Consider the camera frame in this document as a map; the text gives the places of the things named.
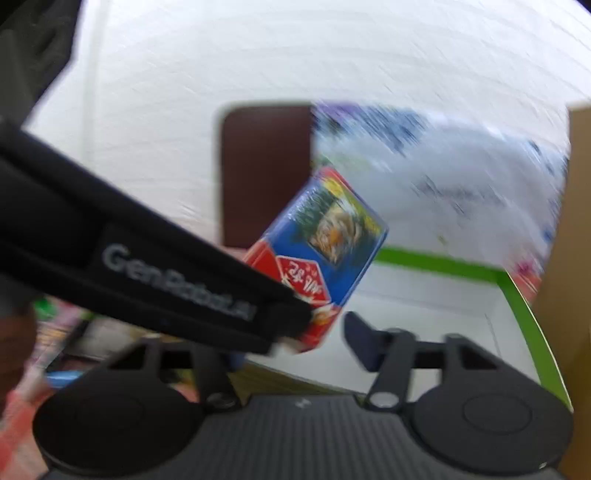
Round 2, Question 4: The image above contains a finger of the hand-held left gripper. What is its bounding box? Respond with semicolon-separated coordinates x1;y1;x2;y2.
260;294;313;355

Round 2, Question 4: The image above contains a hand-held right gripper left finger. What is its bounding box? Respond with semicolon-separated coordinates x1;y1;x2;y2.
108;338;243;412

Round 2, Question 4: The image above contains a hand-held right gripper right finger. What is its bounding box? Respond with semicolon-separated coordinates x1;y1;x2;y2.
344;311;503;411

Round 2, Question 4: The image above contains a red and blue carton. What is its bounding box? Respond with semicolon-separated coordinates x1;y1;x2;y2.
242;166;389;354

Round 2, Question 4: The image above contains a green cardboard box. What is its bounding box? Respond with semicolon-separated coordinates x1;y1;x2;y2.
231;247;574;412

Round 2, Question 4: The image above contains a person's left forearm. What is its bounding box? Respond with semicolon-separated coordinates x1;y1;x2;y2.
0;309;40;404

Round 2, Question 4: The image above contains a dark brown wooden board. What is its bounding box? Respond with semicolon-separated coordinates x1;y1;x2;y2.
215;102;315;252

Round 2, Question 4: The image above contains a floral plastic bag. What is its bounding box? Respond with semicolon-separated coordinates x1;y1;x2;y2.
311;102;572;296

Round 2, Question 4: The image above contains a red plaid tablecloth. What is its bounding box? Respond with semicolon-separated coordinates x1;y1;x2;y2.
0;295;139;480

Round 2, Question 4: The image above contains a large brown cardboard box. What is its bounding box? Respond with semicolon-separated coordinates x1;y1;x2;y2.
531;99;591;480

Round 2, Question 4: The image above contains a dark cloth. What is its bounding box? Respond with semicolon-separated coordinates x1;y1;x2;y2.
0;0;85;130

